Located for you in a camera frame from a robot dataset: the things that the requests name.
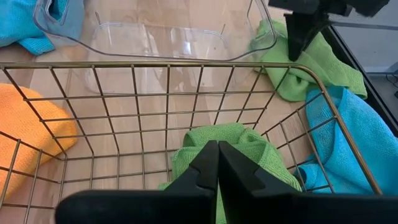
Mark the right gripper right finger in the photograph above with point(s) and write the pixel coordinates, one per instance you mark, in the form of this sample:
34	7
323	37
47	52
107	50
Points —
280	208

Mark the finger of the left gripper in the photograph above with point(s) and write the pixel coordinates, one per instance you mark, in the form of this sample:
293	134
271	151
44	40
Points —
298	34

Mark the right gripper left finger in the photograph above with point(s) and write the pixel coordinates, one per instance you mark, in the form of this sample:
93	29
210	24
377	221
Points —
174	205

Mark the green microfiber towel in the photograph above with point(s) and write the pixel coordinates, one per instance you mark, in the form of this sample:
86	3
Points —
326	71
214	132

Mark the blue microfiber towel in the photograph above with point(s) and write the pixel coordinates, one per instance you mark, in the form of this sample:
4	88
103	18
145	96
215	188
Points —
15	25
363	140

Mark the orange microfiber towel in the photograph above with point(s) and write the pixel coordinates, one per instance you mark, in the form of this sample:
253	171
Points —
31	130

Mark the clear plastic bin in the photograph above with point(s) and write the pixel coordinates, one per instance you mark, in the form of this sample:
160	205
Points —
155	40

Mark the black table frame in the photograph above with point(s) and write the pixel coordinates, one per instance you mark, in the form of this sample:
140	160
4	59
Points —
382	112

